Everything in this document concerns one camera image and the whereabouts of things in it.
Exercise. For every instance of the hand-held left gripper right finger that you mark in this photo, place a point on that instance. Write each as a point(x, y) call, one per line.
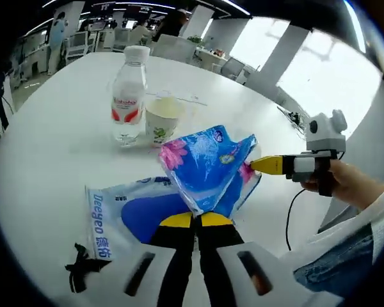
point(217, 249)

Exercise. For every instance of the clear plastic water bottle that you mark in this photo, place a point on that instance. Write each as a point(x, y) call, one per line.
point(128, 96)

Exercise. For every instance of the white partition panel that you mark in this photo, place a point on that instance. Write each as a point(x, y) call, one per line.
point(172, 48)

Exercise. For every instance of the green potted plant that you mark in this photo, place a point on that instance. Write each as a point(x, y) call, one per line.
point(195, 39)

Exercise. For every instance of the person's right hand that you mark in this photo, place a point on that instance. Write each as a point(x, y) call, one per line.
point(342, 182)

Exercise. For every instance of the person's blue jeans leg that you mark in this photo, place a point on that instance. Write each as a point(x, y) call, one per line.
point(339, 259)

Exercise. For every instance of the wet wipes packet blue lid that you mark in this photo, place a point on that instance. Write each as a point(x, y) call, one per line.
point(115, 204)

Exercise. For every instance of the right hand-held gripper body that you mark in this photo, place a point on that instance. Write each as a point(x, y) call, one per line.
point(323, 134)

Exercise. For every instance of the small black desk device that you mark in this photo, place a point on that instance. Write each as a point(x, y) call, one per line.
point(293, 116)

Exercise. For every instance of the white paper cup green print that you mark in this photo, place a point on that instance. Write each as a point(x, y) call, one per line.
point(161, 128)

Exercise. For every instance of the grey office chair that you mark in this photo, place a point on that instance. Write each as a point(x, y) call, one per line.
point(233, 68)

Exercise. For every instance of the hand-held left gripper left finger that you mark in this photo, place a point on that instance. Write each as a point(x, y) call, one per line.
point(176, 249)

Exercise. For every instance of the large bright window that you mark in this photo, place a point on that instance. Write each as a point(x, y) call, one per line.
point(259, 41)
point(332, 83)

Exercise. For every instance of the blue tissue packet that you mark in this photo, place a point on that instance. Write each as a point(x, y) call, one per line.
point(201, 166)

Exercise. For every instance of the round white side table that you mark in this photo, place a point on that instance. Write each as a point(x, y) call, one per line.
point(211, 57)

